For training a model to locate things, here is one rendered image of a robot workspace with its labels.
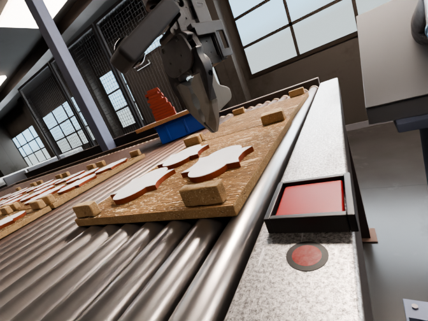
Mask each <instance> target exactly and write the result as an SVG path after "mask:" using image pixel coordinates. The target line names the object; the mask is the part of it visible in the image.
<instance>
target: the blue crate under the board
mask: <svg viewBox="0 0 428 321"><path fill-rule="evenodd" d="M204 128H205V127H204V126H203V125H202V124H201V123H200V122H198V121H197V120H196V119H195V118H194V117H193V116H192V115H191V114H190V113H188V114H186V115H184V116H181V117H178V118H176V119H174V120H171V121H169V122H166V123H164V124H161V125H158V126H156V127H154V129H155V130H156V131H157V134H158V135H159V138H160V140H161V142H162V144H163V145H164V144H166V143H169V142H171V141H174V140H176V139H178V138H181V137H183V136H186V135H188V134H191V133H193V132H196V131H198V130H201V129H204Z"/></svg>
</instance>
